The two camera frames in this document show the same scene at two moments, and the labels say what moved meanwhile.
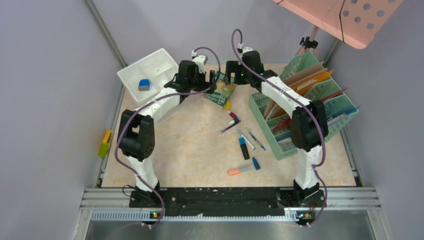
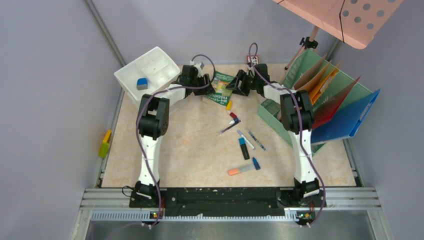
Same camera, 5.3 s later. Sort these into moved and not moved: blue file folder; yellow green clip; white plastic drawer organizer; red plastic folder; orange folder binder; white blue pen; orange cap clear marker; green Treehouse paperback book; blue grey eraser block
Moved: red plastic folder; blue file folder; orange folder binder
Not moved: orange cap clear marker; yellow green clip; white plastic drawer organizer; blue grey eraser block; white blue pen; green Treehouse paperback book
